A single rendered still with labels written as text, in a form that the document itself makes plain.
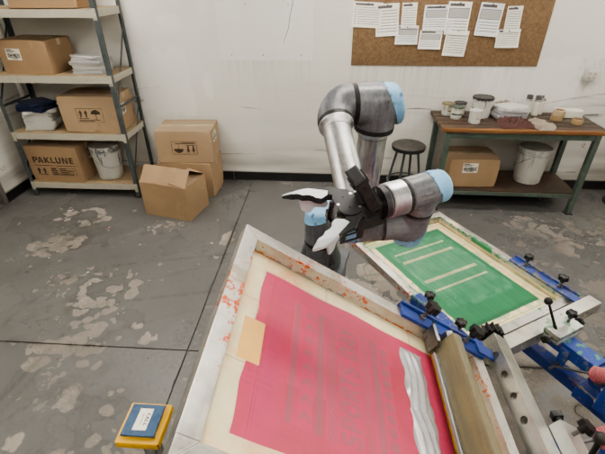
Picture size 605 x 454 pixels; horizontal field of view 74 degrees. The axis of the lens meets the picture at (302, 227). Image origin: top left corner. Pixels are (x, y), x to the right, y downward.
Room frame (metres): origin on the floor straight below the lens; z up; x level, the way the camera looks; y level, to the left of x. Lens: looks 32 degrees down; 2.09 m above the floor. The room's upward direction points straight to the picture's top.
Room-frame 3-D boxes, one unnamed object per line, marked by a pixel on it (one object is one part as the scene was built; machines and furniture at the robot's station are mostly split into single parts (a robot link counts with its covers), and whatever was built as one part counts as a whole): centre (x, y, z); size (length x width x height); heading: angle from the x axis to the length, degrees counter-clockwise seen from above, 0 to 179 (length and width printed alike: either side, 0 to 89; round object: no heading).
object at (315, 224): (1.19, -0.07, 1.37); 0.13 x 0.12 x 0.14; 98
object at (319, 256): (1.19, -0.07, 1.25); 0.15 x 0.15 x 0.10
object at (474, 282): (1.30, -0.73, 1.05); 1.08 x 0.61 x 0.23; 26
